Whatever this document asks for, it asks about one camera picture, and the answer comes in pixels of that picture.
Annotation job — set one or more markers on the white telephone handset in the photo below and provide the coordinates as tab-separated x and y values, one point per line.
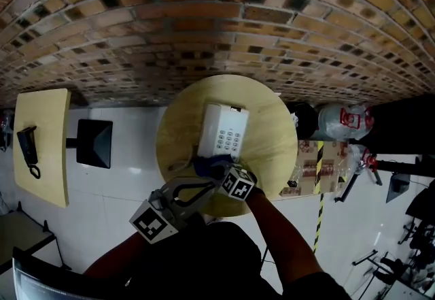
210	125

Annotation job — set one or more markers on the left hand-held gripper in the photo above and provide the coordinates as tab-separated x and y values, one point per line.
153	222

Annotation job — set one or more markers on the black tripod stand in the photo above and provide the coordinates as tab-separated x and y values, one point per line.
353	179

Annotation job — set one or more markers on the person's left forearm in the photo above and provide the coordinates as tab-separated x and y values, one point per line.
115	254

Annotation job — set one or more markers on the white desk telephone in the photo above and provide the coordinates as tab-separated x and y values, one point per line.
234	128

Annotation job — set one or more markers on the printed flattened cardboard sheet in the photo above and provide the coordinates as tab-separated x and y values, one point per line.
307	166

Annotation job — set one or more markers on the person's black shirt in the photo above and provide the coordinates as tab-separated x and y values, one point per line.
204	258

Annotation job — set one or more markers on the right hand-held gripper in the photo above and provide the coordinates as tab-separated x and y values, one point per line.
238	184

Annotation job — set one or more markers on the black square table base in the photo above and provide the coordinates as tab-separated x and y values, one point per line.
94	142

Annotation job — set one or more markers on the yellow black hazard tape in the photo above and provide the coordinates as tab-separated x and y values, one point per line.
318	190

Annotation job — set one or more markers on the black round bin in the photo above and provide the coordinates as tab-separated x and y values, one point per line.
303	120

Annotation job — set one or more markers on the grey side desk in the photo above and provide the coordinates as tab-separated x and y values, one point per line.
20	234

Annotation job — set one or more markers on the black fabric panel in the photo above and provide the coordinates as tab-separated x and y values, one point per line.
404	125

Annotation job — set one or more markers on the person's right forearm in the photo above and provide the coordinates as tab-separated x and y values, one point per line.
278	241

